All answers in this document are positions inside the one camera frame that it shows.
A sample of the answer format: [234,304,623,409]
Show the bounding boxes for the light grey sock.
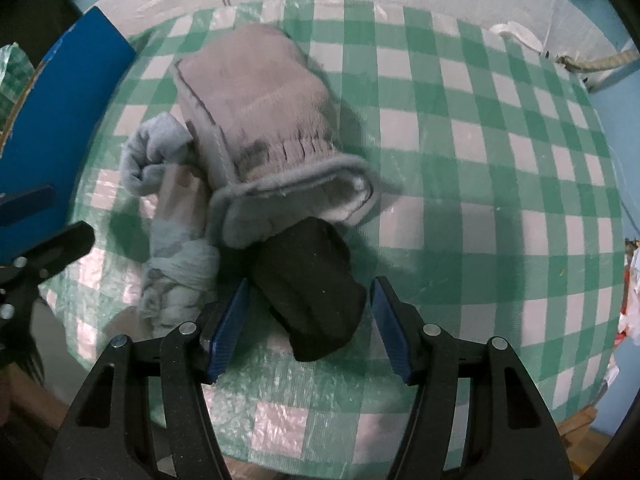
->
[120,114,193,196]

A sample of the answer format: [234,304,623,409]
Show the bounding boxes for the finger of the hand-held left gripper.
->
[0,185,55,222]
[14,222,96,281]

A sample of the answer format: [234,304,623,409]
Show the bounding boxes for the green checked plastic bag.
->
[0,44,37,133]

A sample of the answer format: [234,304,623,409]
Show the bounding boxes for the blue-edged cardboard box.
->
[0,10,137,267]

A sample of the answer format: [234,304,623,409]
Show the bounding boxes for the beige rope trim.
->
[557,49,640,75]

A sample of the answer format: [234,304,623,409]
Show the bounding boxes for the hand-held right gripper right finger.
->
[369,276,573,480]

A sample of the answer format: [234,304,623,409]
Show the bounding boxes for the green checked tablecloth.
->
[40,0,628,480]

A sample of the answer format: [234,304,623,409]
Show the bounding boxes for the black sock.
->
[247,220,368,362]

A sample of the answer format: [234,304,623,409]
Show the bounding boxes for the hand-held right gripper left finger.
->
[44,277,251,480]

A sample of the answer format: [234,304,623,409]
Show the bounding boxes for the thin white cord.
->
[542,0,561,53]

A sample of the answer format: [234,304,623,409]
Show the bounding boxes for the white crumpled plastic bag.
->
[619,245,640,351]

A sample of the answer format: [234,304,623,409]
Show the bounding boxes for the large grey sock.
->
[172,24,381,248]

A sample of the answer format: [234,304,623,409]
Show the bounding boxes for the white plastic scrap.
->
[492,21,544,52]

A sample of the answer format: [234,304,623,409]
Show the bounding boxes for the blue patterned white sock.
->
[137,165,221,346]

